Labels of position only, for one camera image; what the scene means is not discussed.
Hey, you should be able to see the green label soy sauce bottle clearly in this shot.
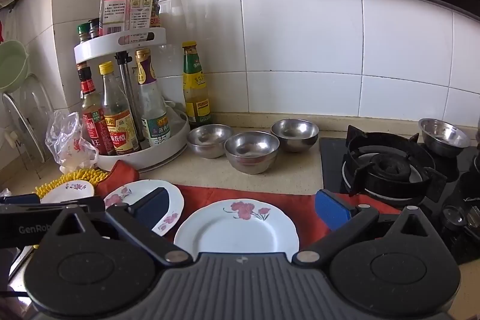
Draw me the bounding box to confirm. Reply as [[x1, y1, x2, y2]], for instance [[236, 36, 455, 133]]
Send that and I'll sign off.
[[134, 48, 171, 149]]

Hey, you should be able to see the glass pot lid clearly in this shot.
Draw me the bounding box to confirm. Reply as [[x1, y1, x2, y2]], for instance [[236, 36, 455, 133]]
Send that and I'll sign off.
[[2, 74, 55, 163]]

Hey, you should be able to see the crumpled clear plastic bag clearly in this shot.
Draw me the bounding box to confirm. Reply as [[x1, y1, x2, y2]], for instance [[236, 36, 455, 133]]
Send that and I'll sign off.
[[45, 110, 100, 174]]

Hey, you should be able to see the large white floral plate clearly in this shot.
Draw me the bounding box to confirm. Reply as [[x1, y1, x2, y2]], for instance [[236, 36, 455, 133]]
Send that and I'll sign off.
[[173, 199, 301, 258]]

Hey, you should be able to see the yellow label sauce bottle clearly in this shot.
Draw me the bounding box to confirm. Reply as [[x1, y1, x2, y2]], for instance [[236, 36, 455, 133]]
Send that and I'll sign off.
[[182, 41, 212, 129]]

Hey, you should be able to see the black burner grate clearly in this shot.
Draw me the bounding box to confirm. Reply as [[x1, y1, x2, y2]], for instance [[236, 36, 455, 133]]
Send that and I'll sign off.
[[339, 125, 449, 201]]

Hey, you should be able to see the black stove knob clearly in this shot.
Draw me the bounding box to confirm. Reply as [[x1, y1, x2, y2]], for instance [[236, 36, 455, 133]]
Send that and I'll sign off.
[[442, 205, 467, 231], [465, 207, 480, 231]]

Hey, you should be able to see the yellow cap vinegar bottle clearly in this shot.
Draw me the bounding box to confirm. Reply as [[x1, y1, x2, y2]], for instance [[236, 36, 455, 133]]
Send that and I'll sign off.
[[98, 61, 141, 154]]

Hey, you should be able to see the red and white seasoning packet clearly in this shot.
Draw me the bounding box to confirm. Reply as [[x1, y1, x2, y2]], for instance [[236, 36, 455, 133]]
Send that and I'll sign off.
[[98, 0, 132, 37]]

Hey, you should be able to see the yellow chenille duster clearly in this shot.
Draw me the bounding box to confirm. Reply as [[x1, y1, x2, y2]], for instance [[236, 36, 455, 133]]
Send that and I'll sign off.
[[35, 168, 110, 199]]

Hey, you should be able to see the green plastic basin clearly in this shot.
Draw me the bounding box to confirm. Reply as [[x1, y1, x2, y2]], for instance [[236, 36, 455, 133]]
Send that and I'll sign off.
[[0, 40, 31, 94]]

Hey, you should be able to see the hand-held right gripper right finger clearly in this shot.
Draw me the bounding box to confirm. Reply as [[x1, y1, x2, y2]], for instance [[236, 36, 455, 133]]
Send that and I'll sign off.
[[292, 189, 436, 266]]

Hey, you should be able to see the red cloth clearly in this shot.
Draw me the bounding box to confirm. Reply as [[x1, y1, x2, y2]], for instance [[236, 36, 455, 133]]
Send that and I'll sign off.
[[95, 160, 402, 249]]

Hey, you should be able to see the small white floral plate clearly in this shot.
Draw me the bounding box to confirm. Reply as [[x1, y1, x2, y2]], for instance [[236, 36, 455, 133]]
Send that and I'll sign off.
[[40, 182, 95, 204]]

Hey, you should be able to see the medium white floral plate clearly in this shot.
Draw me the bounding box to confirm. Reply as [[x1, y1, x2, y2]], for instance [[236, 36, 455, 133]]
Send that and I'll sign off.
[[103, 179, 185, 236]]

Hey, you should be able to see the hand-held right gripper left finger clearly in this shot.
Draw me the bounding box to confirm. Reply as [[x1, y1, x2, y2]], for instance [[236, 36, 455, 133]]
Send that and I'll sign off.
[[48, 187, 194, 267]]

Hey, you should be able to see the white plastic basin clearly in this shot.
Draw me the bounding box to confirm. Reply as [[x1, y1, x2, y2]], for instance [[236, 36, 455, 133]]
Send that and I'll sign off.
[[73, 27, 189, 172]]

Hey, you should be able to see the black glass gas stove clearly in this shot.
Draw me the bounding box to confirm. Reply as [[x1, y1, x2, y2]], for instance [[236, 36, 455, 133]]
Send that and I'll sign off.
[[319, 125, 480, 264]]

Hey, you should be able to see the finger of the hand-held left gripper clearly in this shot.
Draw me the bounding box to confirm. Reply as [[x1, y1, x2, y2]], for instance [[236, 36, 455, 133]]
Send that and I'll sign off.
[[0, 193, 40, 205], [37, 196, 106, 215]]

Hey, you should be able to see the red cap sauce bottle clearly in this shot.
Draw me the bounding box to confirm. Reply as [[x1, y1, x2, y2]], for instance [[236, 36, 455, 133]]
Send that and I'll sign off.
[[77, 61, 113, 156]]

